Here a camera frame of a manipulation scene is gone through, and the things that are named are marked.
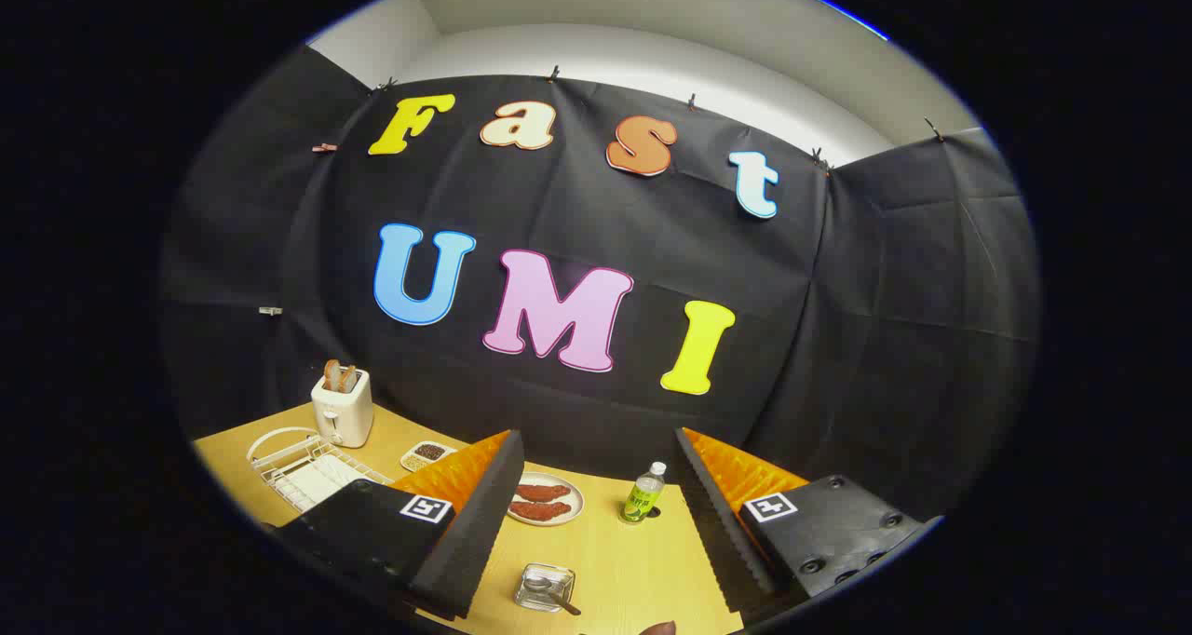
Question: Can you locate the metal spoon with dark handle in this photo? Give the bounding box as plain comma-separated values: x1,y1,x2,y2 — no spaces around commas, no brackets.
524,575,582,616

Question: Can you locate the green label plastic bottle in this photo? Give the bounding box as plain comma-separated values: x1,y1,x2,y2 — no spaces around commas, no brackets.
619,461,668,525

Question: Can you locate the white divided grain tray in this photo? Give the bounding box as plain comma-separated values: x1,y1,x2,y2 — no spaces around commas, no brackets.
400,441,458,473

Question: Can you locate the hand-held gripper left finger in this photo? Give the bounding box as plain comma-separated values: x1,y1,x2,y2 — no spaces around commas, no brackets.
265,428,527,622

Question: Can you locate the metal wire basket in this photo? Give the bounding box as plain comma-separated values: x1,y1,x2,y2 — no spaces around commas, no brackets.
514,562,576,614

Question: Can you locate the white toaster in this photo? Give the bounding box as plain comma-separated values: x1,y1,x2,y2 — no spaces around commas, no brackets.
310,367,375,449

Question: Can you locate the black backdrop cloth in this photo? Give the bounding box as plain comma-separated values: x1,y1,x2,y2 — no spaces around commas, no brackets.
158,44,1042,534

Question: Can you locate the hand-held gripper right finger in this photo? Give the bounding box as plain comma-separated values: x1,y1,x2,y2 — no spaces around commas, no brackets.
672,427,946,617

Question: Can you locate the white wire dish rack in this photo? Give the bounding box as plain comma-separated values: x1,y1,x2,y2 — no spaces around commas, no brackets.
247,426,394,515

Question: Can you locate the white plate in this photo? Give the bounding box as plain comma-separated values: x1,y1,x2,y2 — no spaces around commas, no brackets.
508,472,585,527

